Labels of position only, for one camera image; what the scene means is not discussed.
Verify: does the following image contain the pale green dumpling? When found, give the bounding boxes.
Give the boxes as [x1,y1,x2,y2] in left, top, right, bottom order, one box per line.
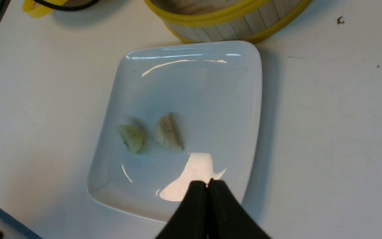
[116,124,147,155]

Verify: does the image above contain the yellow bamboo steamer basket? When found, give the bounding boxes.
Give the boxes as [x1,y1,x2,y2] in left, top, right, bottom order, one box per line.
[145,0,311,43]

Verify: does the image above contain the white square plate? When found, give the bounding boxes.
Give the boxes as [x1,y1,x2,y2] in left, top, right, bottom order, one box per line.
[87,41,262,222]

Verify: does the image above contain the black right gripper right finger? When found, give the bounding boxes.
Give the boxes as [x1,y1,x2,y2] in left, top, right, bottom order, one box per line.
[208,180,270,239]

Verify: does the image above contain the white dumpling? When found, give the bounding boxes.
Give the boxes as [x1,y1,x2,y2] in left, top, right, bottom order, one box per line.
[154,112,184,152]

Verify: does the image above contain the yellow bamboo steamer lid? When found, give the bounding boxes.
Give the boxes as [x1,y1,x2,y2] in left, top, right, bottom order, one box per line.
[22,0,54,19]

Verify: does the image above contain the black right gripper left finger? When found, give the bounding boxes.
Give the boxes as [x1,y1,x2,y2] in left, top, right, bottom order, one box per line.
[156,181,208,239]

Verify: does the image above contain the black left camera cable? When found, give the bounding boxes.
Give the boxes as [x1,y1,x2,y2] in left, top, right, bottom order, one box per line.
[33,0,100,12]

